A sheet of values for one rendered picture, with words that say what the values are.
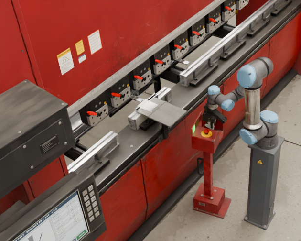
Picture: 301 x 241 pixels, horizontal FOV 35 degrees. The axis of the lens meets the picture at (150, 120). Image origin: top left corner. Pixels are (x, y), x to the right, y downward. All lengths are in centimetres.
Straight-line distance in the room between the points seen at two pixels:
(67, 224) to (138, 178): 129
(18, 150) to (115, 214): 161
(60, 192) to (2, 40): 61
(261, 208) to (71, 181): 192
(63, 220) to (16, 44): 70
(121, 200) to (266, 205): 105
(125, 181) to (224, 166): 125
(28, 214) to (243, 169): 254
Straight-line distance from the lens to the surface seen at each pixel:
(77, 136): 309
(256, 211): 355
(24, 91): 175
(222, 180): 394
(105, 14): 253
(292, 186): 395
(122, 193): 306
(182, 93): 337
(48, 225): 184
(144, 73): 293
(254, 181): 332
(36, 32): 224
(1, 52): 189
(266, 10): 423
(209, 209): 368
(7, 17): 186
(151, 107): 307
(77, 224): 195
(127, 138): 306
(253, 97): 275
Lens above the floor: 291
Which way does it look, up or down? 40 degrees down
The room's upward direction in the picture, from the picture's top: 7 degrees counter-clockwise
